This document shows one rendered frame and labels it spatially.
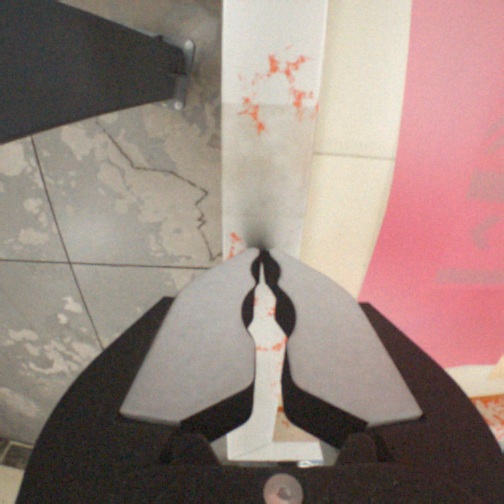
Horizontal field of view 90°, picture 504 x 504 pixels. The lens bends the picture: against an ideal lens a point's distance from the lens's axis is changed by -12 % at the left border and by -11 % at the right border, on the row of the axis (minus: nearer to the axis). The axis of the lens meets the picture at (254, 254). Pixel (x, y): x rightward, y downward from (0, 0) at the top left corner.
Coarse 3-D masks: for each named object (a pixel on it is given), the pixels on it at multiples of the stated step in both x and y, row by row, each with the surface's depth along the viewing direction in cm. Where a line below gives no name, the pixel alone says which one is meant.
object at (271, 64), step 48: (240, 0) 9; (288, 0) 9; (240, 48) 9; (288, 48) 9; (240, 96) 10; (288, 96) 10; (240, 144) 11; (288, 144) 11; (240, 192) 12; (288, 192) 12; (240, 240) 13; (288, 240) 13; (240, 432) 22; (288, 432) 23
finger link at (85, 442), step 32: (160, 320) 8; (128, 352) 7; (96, 384) 6; (128, 384) 6; (64, 416) 5; (96, 416) 5; (64, 448) 4; (96, 448) 5; (128, 448) 5; (160, 448) 5; (32, 480) 4; (64, 480) 4; (96, 480) 4
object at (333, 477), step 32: (192, 448) 5; (352, 448) 5; (128, 480) 4; (160, 480) 4; (192, 480) 4; (224, 480) 4; (256, 480) 4; (288, 480) 4; (320, 480) 4; (352, 480) 4; (384, 480) 4; (416, 480) 4; (448, 480) 4
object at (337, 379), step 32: (288, 256) 11; (288, 288) 9; (320, 288) 9; (288, 320) 9; (320, 320) 8; (352, 320) 8; (288, 352) 7; (320, 352) 7; (352, 352) 7; (384, 352) 7; (288, 384) 6; (320, 384) 6; (352, 384) 6; (384, 384) 6; (288, 416) 7; (320, 416) 6; (352, 416) 5; (384, 416) 5; (416, 416) 5; (320, 448) 8
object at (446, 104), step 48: (432, 0) 11; (480, 0) 11; (432, 48) 12; (480, 48) 12; (432, 96) 13; (480, 96) 13; (432, 144) 14; (480, 144) 14; (432, 192) 16; (384, 240) 17; (432, 240) 17; (384, 288) 19; (432, 336) 21; (480, 336) 22
